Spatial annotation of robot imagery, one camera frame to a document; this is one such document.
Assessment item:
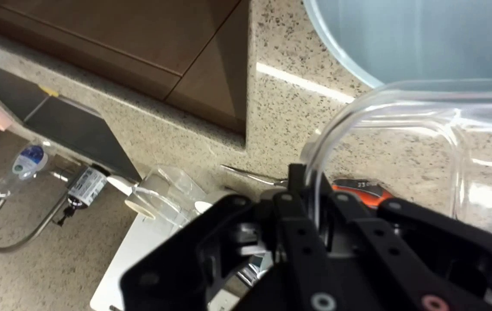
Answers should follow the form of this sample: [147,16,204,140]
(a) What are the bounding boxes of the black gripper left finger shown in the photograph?
[119,163,351,311]

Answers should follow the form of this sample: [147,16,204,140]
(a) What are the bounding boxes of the clear plastic lunch box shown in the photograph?
[301,78,492,247]

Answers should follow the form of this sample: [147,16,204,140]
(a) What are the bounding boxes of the metal spoon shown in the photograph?
[219,163,290,189]

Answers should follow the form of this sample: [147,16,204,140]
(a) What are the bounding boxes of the brown lower cabinet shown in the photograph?
[0,0,252,137]

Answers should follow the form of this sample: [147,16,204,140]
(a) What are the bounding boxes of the clear measuring cup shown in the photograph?
[123,164,216,232]

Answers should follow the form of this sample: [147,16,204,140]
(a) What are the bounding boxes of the orange handled scissors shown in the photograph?
[328,177,396,211]

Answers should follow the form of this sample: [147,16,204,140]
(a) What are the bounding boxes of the small light blue bowl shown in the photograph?
[302,0,492,92]

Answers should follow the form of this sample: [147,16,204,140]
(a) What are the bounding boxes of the steel sink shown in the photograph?
[0,54,144,187]

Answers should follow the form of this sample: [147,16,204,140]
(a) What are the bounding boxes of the clear bottle blue label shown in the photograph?
[0,142,54,196]

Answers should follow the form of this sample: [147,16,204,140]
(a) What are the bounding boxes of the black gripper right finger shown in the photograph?
[316,192,492,311]

